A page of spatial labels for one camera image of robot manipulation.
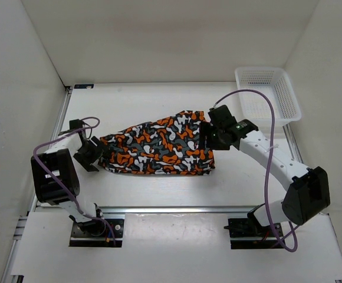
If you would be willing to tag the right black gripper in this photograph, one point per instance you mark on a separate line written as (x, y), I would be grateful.
(206, 129)

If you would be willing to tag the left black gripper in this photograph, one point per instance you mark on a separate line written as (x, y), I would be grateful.
(86, 162)

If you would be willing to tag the orange camouflage shorts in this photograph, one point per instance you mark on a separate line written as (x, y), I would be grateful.
(169, 146)

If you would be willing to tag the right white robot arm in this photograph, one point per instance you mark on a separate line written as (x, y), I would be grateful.
(307, 189)

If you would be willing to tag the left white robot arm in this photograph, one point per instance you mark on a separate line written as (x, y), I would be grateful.
(55, 178)

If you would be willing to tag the small dark label sticker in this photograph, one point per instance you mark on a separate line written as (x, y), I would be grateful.
(83, 86)

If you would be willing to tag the white plastic basket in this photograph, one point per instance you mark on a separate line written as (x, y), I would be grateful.
(275, 84)

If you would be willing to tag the aluminium front rail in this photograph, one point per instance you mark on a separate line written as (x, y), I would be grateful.
(176, 209)

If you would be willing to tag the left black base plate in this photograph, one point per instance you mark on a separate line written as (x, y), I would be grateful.
(97, 235)

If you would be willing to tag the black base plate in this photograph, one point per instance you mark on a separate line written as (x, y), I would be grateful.
(243, 236)
(97, 235)

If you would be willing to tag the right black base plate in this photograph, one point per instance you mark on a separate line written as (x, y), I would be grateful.
(243, 236)

